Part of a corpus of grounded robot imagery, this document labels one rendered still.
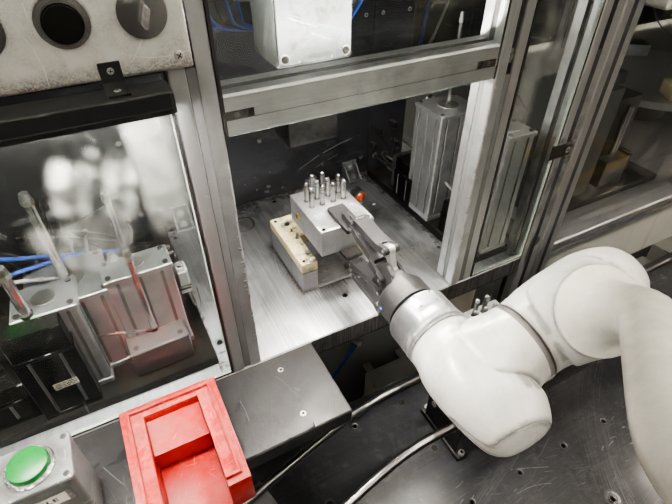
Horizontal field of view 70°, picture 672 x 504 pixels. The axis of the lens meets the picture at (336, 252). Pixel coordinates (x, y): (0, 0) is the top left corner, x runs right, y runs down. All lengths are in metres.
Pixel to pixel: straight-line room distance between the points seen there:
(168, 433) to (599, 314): 0.52
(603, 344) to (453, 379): 0.16
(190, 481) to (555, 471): 0.63
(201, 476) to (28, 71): 0.49
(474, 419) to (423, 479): 0.39
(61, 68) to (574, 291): 0.53
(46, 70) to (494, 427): 0.53
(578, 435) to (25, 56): 1.01
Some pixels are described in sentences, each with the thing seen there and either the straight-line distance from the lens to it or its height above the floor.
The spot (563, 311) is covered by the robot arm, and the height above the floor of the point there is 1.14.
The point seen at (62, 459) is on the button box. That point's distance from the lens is 0.62.
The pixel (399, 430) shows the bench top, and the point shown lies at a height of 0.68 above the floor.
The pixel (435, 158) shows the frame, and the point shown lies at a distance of 0.95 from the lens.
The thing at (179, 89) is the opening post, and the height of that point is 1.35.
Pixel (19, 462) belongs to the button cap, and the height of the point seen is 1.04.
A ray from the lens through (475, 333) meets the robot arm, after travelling 0.58.
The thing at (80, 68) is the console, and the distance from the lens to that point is 0.47.
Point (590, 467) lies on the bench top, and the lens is 1.04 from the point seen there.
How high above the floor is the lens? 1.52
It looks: 40 degrees down
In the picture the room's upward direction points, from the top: straight up
